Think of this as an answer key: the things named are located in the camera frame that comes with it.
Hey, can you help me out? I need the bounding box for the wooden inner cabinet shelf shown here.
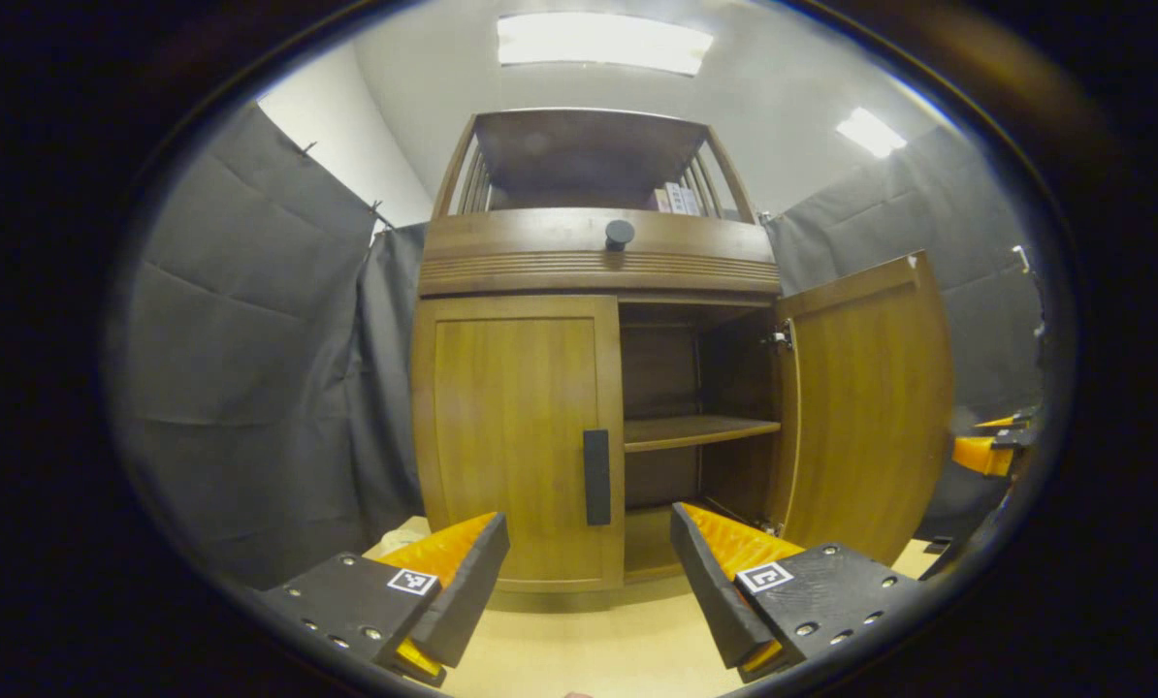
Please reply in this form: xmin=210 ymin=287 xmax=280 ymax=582
xmin=624 ymin=415 xmax=782 ymax=454

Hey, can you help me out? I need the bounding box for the wooden double-door shoe cabinet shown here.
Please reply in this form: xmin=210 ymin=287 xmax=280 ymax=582
xmin=409 ymin=107 xmax=784 ymax=612

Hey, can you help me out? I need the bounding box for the small ceiling light panel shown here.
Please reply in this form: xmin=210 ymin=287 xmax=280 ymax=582
xmin=836 ymin=107 xmax=908 ymax=159

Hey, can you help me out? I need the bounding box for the black backdrop cloth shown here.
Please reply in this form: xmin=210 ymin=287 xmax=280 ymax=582
xmin=104 ymin=102 xmax=1050 ymax=592

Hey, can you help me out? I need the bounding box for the black door handle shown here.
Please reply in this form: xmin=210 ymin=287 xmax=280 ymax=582
xmin=583 ymin=429 xmax=612 ymax=526

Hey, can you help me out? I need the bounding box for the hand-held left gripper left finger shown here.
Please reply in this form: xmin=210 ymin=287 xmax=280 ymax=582
xmin=254 ymin=512 xmax=510 ymax=689

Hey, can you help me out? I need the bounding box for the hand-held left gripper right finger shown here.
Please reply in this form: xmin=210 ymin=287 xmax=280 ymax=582
xmin=669 ymin=501 xmax=924 ymax=684

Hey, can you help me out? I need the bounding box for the wooden cabinet door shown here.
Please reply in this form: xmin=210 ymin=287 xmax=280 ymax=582
xmin=766 ymin=250 xmax=955 ymax=566
xmin=411 ymin=296 xmax=627 ymax=592

